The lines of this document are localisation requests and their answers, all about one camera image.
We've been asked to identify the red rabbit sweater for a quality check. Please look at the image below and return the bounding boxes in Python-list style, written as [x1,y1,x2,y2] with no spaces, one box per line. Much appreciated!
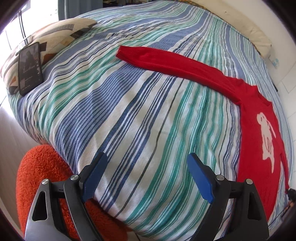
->
[116,46,289,218]

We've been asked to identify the orange fluffy trousers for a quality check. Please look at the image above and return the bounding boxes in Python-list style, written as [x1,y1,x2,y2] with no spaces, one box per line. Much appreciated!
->
[16,145,128,240]

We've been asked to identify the white wardrobe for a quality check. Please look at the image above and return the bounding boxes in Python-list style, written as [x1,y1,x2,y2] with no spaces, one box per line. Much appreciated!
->
[277,64,296,138]

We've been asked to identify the striped blue green bedspread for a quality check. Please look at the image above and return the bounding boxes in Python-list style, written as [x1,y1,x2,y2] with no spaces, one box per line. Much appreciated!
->
[9,1,293,240]

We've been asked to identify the black smartphone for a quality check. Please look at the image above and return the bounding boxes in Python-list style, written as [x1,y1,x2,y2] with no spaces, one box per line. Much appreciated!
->
[18,42,43,96]

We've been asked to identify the patterned beige cushion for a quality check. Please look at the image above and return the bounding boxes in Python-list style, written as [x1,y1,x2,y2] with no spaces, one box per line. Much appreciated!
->
[1,18,97,95]

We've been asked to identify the cream padded headboard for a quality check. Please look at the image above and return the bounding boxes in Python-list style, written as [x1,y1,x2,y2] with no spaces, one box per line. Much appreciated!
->
[193,0,272,58]

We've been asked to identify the blue-grey curtain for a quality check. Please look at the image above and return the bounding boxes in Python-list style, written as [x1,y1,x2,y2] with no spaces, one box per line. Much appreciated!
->
[58,0,103,20]

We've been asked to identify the wall socket panel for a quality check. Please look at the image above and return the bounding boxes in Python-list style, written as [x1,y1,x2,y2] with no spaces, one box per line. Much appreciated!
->
[268,54,279,69]

